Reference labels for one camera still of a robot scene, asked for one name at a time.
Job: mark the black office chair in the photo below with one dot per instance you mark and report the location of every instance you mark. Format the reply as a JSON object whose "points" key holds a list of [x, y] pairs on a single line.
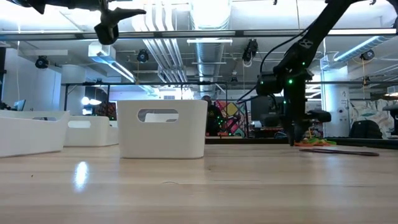
{"points": [[365, 129]]}

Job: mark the orange rubber band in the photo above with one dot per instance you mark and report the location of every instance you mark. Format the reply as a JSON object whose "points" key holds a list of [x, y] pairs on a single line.
{"points": [[312, 144]]}

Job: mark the black computer monitor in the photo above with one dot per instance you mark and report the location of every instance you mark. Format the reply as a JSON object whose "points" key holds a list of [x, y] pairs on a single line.
{"points": [[255, 105]]}

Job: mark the long black background bar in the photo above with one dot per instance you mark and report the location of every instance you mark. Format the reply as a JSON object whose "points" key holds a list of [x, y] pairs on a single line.
{"points": [[357, 82]]}

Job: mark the cluttered background workbench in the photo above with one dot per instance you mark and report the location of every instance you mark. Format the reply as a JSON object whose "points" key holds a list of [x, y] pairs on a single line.
{"points": [[267, 132]]}

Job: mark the black ceiling-mounted camera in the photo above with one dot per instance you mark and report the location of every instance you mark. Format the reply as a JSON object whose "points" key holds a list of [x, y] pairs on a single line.
{"points": [[143, 56], [250, 49], [42, 62], [367, 55]]}

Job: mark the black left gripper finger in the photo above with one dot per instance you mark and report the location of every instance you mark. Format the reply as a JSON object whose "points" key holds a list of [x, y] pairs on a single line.
{"points": [[127, 13]]}

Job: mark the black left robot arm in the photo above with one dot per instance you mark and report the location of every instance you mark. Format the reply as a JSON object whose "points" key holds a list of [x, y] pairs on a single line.
{"points": [[62, 3]]}

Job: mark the white round column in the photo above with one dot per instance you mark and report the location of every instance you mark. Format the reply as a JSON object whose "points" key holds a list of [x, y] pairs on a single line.
{"points": [[335, 102]]}

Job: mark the black overhead frame beam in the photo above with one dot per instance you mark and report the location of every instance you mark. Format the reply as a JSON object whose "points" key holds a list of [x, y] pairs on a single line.
{"points": [[186, 33]]}

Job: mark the black rubber band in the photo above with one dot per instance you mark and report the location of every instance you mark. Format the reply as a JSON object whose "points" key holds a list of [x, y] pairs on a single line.
{"points": [[342, 152]]}

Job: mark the colourful mural panel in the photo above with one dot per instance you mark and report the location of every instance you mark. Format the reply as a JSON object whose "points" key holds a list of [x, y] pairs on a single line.
{"points": [[237, 109]]}

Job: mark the black aluminium table frame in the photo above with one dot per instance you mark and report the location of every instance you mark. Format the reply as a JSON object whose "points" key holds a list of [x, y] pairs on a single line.
{"points": [[248, 140]]}

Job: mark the white plastic basket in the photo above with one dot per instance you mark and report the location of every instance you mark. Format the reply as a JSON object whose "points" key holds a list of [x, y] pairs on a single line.
{"points": [[93, 135], [161, 140], [28, 137]]}

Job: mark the white painted backdrop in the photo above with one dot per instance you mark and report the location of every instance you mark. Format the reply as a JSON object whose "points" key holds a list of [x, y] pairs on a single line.
{"points": [[373, 109]]}

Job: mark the silver ventilation duct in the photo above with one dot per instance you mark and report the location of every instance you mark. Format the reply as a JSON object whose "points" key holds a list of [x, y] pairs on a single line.
{"points": [[210, 53]]}

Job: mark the dark red patterned panel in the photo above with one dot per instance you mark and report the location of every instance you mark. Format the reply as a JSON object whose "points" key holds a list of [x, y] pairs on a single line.
{"points": [[109, 111]]}

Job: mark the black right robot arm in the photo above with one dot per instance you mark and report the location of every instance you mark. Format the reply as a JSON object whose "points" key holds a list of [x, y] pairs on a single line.
{"points": [[317, 31]]}

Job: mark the small background laptop screen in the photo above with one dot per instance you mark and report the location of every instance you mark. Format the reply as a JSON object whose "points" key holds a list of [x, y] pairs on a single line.
{"points": [[20, 105]]}

